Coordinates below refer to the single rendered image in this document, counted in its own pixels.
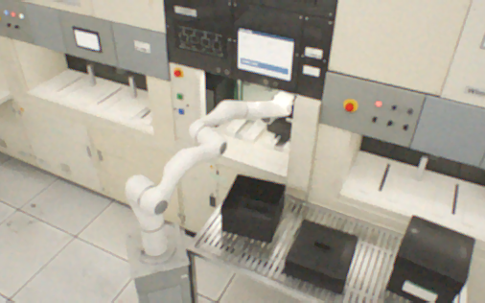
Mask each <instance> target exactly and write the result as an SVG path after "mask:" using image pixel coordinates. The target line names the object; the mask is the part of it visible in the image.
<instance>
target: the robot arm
mask: <svg viewBox="0 0 485 303"><path fill-rule="evenodd" d="M295 100H296V95H293V94H286V93H282V92H280V93H276V96H275V98H274V100H273V101H266V102H256V103H254V102H245V101H233V100H226V101H223V102H221V103H220V104H219V105H218V106H217V107H216V108H215V110H214V111H213V112H212V113H211V114H209V115H206V116H204V117H201V118H198V119H196V120H195V121H194V122H193V123H192V124H191V126H190V128H189V135H190V136H191V138H192V139H193V140H195V142H196V143H198V144H199V145H200V146H197V147H194V148H187V149H183V150H181V151H179V152H178V153H176V154H175V155H174V157H172V158H171V159H170V160H169V161H168V162H167V164H166V165H165V167H164V170H163V178H162V180H161V182H160V184H159V185H158V186H157V185H156V184H155V183H154V182H152V181H151V180H150V179H149V178H147V177H146V176H142V175H135V176H131V177H130V178H129V179H128V180H127V183H126V186H125V193H126V196H127V200H128V203H129V205H130V207H131V208H132V210H133V212H134V214H135V215H136V216H137V218H138V221H139V226H140V231H141V236H142V240H141V241H140V242H139V244H138V246H137V249H136V250H137V255H138V257H139V258H140V259H141V260H142V261H143V262H145V263H147V264H160V263H162V262H164V261H166V260H168V259H169V258H170V257H171V256H172V255H173V254H174V251H175V242H174V239H173V238H172V237H170V236H168V235H167V234H166V227H165V221H164V216H163V213H164V212H165V211H166V209H167V208H168V207H169V205H170V203H171V200H172V198H173V194H174V192H175V187H176V185H177V184H178V182H179V181H180V179H181V178H182V177H184V176H185V175H186V174H187V173H188V172H189V171H191V170H192V168H193V167H194V166H195V165H196V164H198V163H200V162H203V161H207V160H212V159H215V158H217V157H221V156H222V155H223V154H224V153H225V152H226V150H227V140H226V138H225V137H224V136H223V135H221V134H220V133H218V132H217V131H215V130H214V129H213V127H214V126H218V125H222V124H225V123H227V122H229V121H231V120H232V119H260V120H261V121H262V122H263V123H265V124H271V123H272V122H273V121H274V120H275V119H276V118H278V117H283V116H287V115H289V114H291V106H292V105H293V104H294V102H295Z"/></svg>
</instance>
